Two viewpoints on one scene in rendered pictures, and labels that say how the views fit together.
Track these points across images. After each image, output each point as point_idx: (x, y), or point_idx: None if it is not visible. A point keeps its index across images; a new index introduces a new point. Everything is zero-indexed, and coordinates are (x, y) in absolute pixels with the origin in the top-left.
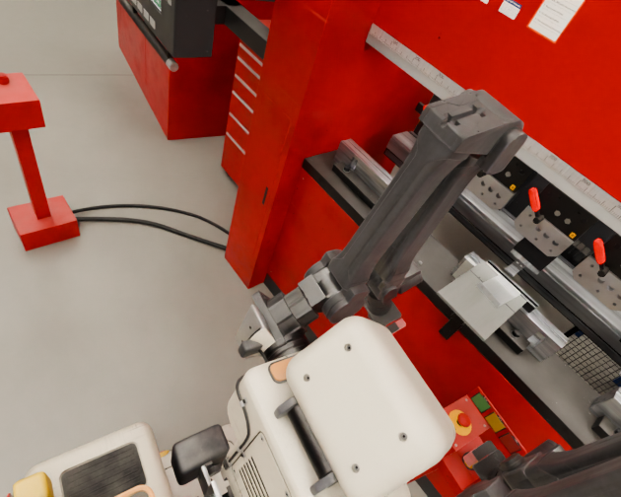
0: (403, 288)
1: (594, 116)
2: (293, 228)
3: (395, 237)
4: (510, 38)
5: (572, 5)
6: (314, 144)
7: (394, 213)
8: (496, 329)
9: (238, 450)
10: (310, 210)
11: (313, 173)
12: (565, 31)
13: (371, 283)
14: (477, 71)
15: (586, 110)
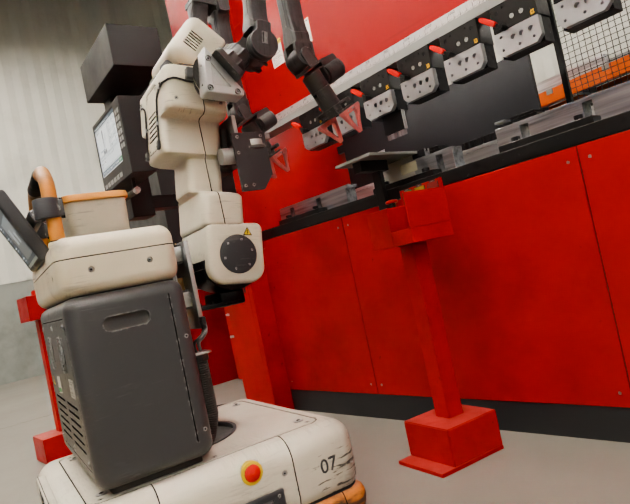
0: (262, 119)
1: (345, 40)
2: (280, 302)
3: None
4: None
5: (306, 25)
6: (261, 220)
7: None
8: (381, 152)
9: (145, 130)
10: (280, 265)
11: (266, 233)
12: (312, 33)
13: (231, 112)
14: (301, 85)
15: (341, 43)
